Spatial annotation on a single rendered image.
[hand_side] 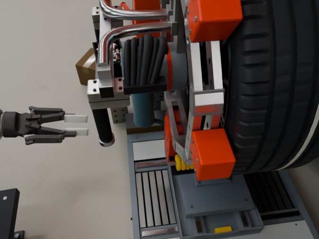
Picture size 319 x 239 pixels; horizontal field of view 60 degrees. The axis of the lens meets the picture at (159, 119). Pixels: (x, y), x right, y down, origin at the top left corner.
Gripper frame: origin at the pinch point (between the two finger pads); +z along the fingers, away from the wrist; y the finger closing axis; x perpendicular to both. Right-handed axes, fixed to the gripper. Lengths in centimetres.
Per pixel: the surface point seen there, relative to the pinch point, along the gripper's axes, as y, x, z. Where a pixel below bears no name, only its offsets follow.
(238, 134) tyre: -28, -29, 30
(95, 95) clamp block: -13.9, -25.6, 2.2
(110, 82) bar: -14.4, -29.9, 5.0
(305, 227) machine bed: -28, 37, 102
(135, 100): 13.4, 1.1, 21.0
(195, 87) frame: -20.4, -35.1, 20.6
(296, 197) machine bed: -15, 36, 105
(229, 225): -22, 40, 66
